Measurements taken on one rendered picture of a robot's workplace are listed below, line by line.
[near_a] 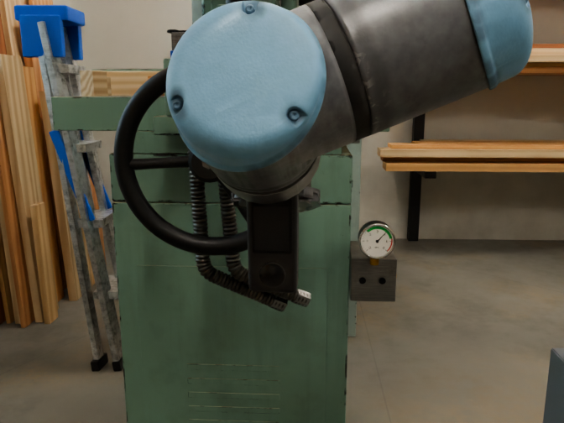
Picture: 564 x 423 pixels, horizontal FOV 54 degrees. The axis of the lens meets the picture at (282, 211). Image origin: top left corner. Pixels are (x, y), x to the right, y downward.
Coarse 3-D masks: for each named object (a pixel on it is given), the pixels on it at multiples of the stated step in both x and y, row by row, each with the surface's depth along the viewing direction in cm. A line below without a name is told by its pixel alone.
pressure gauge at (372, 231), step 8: (368, 224) 94; (376, 224) 93; (384, 224) 94; (360, 232) 94; (368, 232) 93; (376, 232) 93; (384, 232) 93; (392, 232) 93; (360, 240) 94; (368, 240) 94; (384, 240) 94; (392, 240) 94; (360, 248) 94; (368, 248) 94; (376, 248) 94; (384, 248) 94; (392, 248) 94; (368, 256) 94; (376, 256) 94; (384, 256) 94; (376, 264) 97
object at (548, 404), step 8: (552, 352) 78; (560, 352) 77; (552, 360) 78; (560, 360) 76; (552, 368) 78; (560, 368) 76; (552, 376) 78; (560, 376) 76; (552, 384) 78; (560, 384) 76; (552, 392) 78; (560, 392) 76; (552, 400) 78; (560, 400) 76; (552, 408) 78; (560, 408) 76; (544, 416) 81; (552, 416) 78; (560, 416) 76
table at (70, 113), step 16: (80, 96) 107; (112, 96) 107; (128, 96) 107; (160, 96) 107; (64, 112) 98; (80, 112) 98; (96, 112) 98; (112, 112) 98; (160, 112) 97; (64, 128) 99; (80, 128) 99; (96, 128) 99; (112, 128) 98; (144, 128) 98; (160, 128) 88; (176, 128) 88
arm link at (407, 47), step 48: (336, 0) 32; (384, 0) 31; (432, 0) 30; (480, 0) 30; (528, 0) 32; (336, 48) 30; (384, 48) 30; (432, 48) 31; (480, 48) 31; (528, 48) 32; (384, 96) 31; (432, 96) 33
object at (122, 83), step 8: (112, 72) 114; (120, 72) 113; (128, 72) 113; (136, 72) 113; (144, 72) 113; (152, 72) 113; (112, 80) 114; (120, 80) 114; (128, 80) 114; (136, 80) 114; (144, 80) 114; (112, 88) 114; (120, 88) 114; (128, 88) 114; (136, 88) 114
